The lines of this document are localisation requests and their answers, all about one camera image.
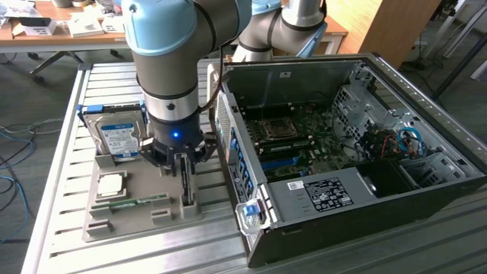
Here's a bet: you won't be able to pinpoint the wooden cabinet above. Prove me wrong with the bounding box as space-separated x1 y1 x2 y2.
327 0 444 69

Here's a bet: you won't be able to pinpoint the blue case latch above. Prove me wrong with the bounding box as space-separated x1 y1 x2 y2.
242 200 264 219

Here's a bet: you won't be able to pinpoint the green RAM stick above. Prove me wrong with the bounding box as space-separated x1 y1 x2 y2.
262 140 308 154
90 193 170 209

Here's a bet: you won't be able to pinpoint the green graphics card black fan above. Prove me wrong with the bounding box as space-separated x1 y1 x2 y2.
172 152 198 208

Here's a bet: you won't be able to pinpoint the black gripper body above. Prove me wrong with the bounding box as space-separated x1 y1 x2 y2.
147 112 210 156

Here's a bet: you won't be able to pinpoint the grey parts rack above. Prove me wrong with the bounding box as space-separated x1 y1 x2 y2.
81 134 206 243

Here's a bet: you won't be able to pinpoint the black partition frame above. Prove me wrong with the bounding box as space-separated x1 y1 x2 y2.
434 0 487 100

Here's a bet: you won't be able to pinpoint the blue expansion slot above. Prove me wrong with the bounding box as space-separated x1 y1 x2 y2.
262 158 300 170

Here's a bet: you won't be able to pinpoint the loose papers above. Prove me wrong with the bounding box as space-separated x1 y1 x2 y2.
0 0 41 18

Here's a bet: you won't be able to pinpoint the blue floor cable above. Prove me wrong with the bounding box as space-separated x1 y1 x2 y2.
0 125 36 244

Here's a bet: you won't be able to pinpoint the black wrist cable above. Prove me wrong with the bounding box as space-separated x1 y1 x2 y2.
198 42 230 115

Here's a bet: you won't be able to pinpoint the grey chipset heatsink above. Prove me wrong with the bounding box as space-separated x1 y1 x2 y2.
311 162 336 175

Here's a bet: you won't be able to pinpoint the green motherboard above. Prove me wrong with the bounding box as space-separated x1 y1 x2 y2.
243 104 368 183

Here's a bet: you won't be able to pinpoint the hard disk blue carrier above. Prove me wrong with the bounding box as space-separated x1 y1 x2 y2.
77 103 150 164

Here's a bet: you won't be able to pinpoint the grey floor cable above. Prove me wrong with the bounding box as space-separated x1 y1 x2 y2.
0 118 64 135

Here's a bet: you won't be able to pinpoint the metal CPU socket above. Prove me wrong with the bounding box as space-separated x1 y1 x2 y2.
258 118 302 141

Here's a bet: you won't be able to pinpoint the orange wire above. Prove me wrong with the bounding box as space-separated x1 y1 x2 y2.
383 135 404 158

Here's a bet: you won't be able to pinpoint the silver CPU chip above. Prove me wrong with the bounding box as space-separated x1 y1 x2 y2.
96 172 127 198

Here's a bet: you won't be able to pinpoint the white box small label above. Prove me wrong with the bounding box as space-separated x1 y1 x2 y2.
102 15 127 34

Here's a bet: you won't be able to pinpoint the grey power supply unit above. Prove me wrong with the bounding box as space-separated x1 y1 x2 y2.
267 167 378 223

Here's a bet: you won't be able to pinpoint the white box black lid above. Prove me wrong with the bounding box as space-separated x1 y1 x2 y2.
17 17 57 37

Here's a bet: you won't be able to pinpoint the black cable bundle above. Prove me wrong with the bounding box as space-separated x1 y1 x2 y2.
359 128 399 160

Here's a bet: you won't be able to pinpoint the white box round recess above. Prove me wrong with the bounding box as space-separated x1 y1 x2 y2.
67 17 106 38

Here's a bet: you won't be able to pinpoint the blue data wire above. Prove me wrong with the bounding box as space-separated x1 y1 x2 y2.
396 127 426 159

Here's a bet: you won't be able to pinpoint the black open PC case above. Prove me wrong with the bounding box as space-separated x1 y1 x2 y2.
207 53 487 269

